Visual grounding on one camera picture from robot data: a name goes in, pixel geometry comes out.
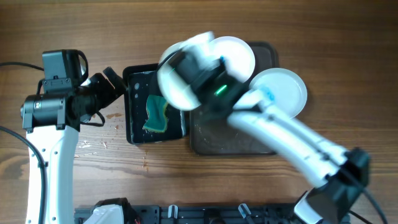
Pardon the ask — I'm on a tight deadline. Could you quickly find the white plate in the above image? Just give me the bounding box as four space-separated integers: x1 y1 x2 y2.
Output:
157 31 216 111

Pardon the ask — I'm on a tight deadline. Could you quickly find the white plate stain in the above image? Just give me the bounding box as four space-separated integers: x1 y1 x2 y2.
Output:
211 36 256 83

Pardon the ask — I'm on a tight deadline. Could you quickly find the green yellow sponge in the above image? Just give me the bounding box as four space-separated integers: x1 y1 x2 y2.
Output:
143 95 168 133

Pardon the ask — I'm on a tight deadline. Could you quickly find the light blue shallow plate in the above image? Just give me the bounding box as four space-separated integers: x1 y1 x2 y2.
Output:
250 68 308 118

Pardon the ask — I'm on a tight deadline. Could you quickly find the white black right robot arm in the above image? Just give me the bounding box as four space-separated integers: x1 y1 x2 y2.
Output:
164 47 370 223

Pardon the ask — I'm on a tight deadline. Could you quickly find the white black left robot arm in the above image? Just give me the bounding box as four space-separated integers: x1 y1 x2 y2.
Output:
21 49 127 223

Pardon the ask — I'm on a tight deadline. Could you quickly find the dark brown serving tray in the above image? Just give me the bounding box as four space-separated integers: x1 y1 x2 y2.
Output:
189 42 279 157

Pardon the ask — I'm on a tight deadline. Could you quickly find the black water tub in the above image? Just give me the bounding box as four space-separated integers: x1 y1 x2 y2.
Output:
123 63 187 144

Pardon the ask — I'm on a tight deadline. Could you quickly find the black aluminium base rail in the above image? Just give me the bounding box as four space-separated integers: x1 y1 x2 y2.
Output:
73 197 351 224

